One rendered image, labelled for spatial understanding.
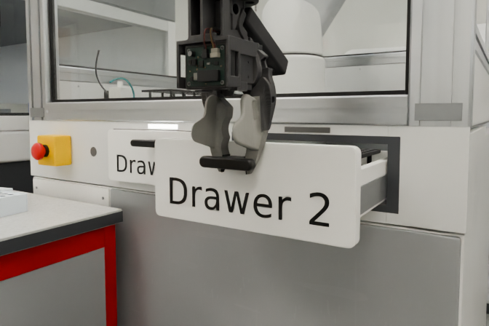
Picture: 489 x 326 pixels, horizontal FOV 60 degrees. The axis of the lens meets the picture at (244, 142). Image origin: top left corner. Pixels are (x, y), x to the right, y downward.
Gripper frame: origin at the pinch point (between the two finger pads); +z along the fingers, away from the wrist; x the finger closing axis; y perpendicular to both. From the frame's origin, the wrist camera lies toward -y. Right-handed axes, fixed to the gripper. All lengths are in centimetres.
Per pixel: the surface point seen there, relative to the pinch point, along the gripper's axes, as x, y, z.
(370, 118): 10.3, -20.1, -5.2
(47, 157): -64, -16, 4
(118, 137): -42.4, -18.6, -0.7
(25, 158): -112, -39, 10
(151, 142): -29.3, -15.0, -0.3
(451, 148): 21.3, -20.4, -1.1
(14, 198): -56, -4, 11
